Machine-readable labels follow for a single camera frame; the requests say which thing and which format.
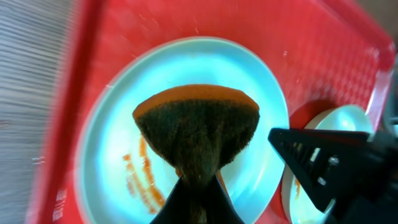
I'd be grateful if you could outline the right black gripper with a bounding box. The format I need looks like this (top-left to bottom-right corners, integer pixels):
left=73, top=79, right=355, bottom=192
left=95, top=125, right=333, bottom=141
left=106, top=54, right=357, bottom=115
left=268, top=128, right=397, bottom=224

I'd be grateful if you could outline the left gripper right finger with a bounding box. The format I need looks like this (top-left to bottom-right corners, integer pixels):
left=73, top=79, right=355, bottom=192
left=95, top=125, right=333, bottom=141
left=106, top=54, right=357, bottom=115
left=201, top=175, right=244, bottom=224

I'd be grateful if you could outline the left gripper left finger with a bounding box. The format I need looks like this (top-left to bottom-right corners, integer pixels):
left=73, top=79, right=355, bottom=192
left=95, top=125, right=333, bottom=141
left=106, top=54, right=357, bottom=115
left=150, top=177, right=199, bottom=224

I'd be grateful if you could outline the white plate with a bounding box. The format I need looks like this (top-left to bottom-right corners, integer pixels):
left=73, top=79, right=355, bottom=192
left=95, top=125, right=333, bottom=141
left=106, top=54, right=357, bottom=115
left=281, top=105, right=374, bottom=224
left=74, top=37, right=289, bottom=223

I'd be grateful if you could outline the orange green sponge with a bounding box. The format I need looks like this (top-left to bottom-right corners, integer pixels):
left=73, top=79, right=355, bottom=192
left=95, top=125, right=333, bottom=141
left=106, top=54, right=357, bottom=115
left=132, top=84, right=261, bottom=194

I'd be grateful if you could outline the red plastic tray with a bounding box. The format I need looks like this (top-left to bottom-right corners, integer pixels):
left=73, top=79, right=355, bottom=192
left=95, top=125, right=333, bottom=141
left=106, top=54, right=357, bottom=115
left=25, top=0, right=396, bottom=223

